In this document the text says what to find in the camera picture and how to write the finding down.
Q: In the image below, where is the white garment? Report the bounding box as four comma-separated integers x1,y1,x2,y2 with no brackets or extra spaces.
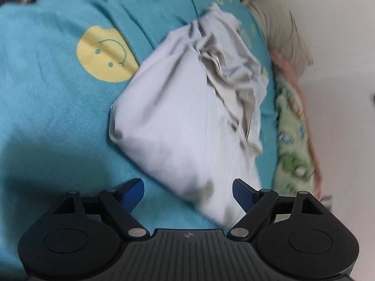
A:
109,4,268,226

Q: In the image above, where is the green cartoon fleece blanket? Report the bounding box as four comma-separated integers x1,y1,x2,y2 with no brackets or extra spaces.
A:
273,76,315,196

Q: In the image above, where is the teal patterned bed sheet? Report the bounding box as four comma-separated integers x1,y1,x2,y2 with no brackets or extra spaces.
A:
1,0,273,280

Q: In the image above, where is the grey pillow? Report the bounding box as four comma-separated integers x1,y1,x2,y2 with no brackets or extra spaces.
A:
242,0,313,77

